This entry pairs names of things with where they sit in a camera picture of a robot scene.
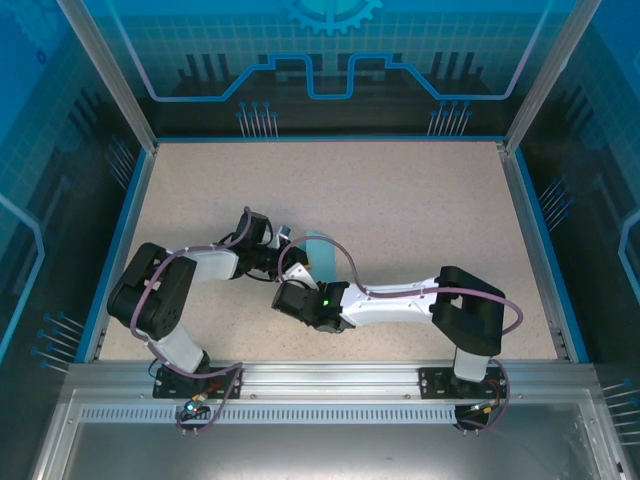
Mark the teal paper sheet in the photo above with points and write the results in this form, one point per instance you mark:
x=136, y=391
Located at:
x=322, y=260

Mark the aluminium frame post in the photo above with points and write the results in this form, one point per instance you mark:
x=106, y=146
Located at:
x=550, y=75
x=110, y=80

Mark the aluminium mounting rail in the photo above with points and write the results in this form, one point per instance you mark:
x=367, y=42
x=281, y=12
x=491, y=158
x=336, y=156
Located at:
x=330, y=380

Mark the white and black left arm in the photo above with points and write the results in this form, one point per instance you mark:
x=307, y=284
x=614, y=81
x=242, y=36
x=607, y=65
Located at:
x=150, y=295

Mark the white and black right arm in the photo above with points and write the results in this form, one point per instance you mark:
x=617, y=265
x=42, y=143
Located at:
x=470, y=310

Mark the aluminium side rail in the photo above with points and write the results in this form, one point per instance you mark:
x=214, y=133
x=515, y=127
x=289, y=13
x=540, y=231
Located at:
x=534, y=250

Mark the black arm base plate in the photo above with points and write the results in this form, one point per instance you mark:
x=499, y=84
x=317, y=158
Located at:
x=230, y=382
x=435, y=382

